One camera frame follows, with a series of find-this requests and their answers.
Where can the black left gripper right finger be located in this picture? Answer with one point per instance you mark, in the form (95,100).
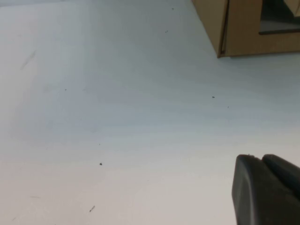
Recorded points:
(283,171)

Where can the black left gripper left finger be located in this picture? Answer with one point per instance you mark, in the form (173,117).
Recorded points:
(253,192)

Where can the brown cardboard shoe box sleeve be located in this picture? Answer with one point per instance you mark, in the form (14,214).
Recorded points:
(211,18)

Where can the brown cardboard windowed drawer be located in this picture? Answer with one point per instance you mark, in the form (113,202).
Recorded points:
(243,28)

